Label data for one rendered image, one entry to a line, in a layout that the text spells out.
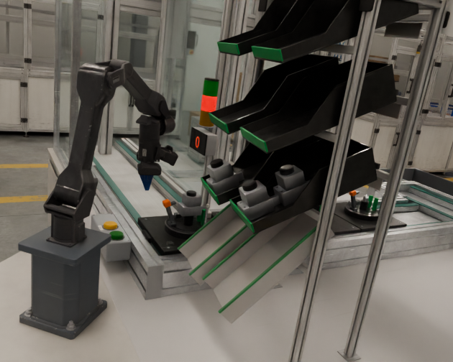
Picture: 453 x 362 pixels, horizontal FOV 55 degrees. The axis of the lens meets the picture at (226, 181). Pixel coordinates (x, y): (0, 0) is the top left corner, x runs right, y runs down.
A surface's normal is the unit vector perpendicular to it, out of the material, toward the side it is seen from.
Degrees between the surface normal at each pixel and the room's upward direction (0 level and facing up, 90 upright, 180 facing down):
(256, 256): 45
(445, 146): 90
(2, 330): 0
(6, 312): 0
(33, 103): 90
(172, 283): 90
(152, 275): 90
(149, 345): 0
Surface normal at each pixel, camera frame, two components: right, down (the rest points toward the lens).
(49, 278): -0.29, 0.25
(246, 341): 0.13, -0.95
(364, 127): -0.87, 0.03
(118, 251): 0.46, 0.32
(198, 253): -0.58, -0.69
